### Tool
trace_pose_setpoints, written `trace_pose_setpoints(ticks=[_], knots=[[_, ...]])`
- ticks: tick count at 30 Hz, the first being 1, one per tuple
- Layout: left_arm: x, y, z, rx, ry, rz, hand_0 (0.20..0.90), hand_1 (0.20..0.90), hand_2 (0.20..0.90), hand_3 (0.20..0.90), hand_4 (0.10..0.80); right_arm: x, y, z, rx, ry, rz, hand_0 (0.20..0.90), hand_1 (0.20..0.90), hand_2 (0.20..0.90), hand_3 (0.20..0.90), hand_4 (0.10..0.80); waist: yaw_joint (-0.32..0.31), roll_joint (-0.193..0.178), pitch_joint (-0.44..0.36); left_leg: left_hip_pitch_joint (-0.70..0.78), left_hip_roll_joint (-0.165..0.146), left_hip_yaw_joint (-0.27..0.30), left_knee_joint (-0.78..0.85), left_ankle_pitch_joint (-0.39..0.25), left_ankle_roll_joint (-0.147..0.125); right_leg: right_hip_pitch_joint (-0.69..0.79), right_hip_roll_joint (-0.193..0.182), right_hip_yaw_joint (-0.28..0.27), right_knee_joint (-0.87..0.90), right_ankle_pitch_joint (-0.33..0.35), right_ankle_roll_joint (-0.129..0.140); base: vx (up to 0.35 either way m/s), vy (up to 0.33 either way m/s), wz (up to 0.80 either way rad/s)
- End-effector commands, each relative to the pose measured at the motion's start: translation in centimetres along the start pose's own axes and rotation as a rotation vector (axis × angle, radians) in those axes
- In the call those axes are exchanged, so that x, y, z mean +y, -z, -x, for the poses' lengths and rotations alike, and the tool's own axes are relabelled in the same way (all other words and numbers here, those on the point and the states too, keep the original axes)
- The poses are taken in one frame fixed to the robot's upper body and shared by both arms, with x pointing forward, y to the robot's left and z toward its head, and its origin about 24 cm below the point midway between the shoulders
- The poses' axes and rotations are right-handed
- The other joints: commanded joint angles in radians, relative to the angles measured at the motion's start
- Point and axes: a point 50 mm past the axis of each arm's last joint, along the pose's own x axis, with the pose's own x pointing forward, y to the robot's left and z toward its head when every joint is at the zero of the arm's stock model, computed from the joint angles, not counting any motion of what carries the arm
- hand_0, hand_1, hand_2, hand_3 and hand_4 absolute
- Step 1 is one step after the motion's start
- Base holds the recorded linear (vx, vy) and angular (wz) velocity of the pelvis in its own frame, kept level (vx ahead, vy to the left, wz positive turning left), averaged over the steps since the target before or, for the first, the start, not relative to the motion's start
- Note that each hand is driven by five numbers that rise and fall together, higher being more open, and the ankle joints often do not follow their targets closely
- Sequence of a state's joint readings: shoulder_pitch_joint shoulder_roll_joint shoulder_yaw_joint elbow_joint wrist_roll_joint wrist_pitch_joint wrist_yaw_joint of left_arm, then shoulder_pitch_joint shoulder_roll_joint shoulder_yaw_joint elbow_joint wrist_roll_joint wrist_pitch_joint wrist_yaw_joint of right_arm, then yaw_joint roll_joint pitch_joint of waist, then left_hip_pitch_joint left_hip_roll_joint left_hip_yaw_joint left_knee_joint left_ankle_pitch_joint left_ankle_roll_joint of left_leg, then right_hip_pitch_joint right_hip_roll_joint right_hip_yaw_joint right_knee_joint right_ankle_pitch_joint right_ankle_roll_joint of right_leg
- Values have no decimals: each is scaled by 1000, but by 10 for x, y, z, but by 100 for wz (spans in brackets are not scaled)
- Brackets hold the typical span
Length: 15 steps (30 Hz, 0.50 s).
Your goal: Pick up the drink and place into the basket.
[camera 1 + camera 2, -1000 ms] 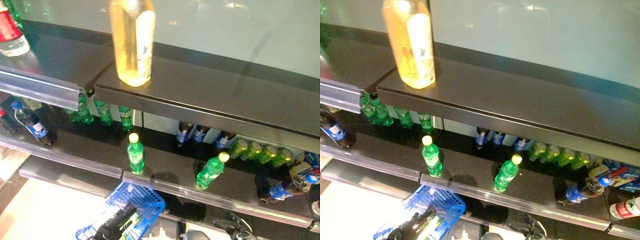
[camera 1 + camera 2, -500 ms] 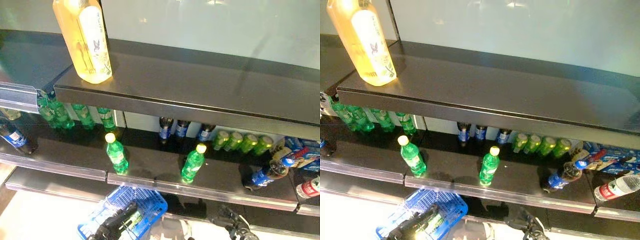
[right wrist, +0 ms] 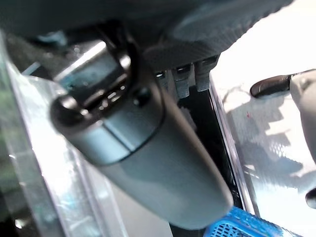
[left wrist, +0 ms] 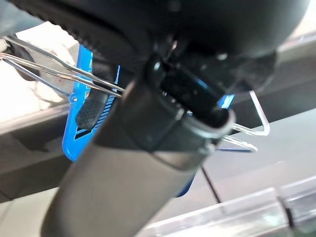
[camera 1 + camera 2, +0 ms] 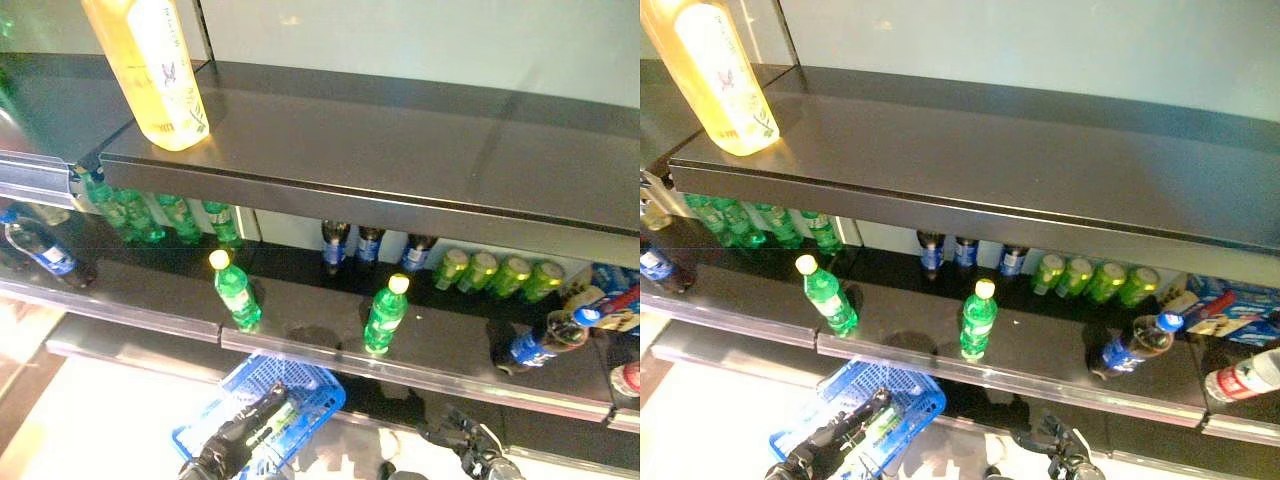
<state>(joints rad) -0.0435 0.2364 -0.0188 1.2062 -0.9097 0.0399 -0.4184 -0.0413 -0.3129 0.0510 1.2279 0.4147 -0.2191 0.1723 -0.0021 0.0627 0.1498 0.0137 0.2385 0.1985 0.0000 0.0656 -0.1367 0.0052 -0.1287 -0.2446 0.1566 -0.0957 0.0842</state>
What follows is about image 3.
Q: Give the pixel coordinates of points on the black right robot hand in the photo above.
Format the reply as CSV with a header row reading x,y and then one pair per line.
x,y
158,153

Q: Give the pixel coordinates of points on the blue plastic shopping basket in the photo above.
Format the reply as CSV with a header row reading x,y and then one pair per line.
x,y
242,224

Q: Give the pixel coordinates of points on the grey left robot leg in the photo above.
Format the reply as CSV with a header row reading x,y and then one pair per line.
x,y
311,198

